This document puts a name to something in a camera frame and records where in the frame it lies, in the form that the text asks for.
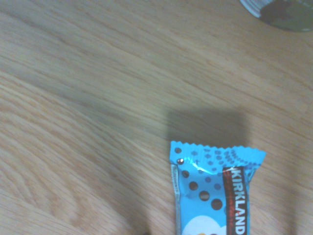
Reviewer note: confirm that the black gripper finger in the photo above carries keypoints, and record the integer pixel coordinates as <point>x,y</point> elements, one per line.
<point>147,233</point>

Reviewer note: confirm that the blue protein bar wrapper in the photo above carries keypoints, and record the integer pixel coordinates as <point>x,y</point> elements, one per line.
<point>207,195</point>

